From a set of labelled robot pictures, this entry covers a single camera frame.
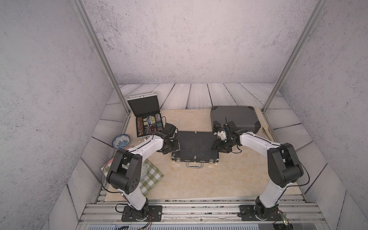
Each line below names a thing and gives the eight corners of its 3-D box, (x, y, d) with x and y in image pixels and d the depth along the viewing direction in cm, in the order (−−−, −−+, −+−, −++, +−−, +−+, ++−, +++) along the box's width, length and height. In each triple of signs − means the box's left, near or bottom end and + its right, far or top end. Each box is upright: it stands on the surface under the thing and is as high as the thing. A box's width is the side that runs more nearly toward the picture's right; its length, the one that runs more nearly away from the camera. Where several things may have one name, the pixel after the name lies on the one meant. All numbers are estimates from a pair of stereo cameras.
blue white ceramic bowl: (115, 148, 102) (111, 143, 97) (118, 139, 107) (115, 134, 102) (130, 148, 102) (126, 143, 97) (132, 139, 107) (129, 134, 102)
